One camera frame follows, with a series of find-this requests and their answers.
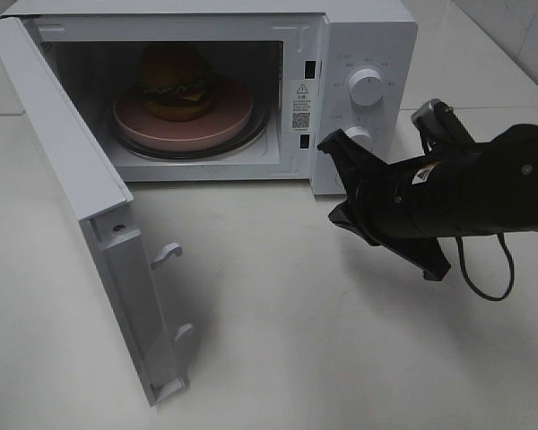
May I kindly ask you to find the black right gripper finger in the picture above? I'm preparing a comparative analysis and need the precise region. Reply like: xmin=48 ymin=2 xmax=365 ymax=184
xmin=374 ymin=236 xmax=451 ymax=281
xmin=317 ymin=129 xmax=386 ymax=178

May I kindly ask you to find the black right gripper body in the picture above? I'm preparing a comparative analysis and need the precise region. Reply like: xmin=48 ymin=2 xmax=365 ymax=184
xmin=328 ymin=156 xmax=412 ymax=246

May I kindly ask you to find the white microwave knob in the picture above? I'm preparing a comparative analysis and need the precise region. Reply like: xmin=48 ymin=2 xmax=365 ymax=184
xmin=348 ymin=65 xmax=385 ymax=107
xmin=345 ymin=126 xmax=371 ymax=143

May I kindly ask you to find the pink round plate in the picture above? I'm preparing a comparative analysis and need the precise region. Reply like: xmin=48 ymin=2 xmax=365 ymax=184
xmin=113 ymin=78 xmax=254 ymax=152

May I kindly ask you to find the toy burger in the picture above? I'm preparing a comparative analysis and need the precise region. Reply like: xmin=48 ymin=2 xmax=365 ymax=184
xmin=135 ymin=42 xmax=217 ymax=122

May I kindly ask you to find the white microwave door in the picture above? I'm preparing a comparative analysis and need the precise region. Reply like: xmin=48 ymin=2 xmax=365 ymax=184
xmin=0 ymin=17 xmax=194 ymax=406

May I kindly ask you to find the white warning label sticker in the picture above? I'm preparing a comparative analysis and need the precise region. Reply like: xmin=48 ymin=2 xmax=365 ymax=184
xmin=289 ymin=79 xmax=315 ymax=132

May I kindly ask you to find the glass microwave turntable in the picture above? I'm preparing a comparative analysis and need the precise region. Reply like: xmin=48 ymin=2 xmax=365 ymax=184
xmin=108 ymin=107 xmax=271 ymax=161

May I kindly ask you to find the white microwave oven body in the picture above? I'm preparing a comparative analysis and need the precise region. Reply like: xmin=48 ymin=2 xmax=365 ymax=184
xmin=0 ymin=1 xmax=418 ymax=194

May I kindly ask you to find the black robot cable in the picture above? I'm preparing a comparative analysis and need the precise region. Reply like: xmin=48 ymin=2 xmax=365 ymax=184
xmin=455 ymin=53 xmax=538 ymax=302

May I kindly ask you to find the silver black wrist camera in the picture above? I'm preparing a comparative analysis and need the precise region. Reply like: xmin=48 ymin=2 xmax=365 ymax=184
xmin=411 ymin=99 xmax=475 ymax=155

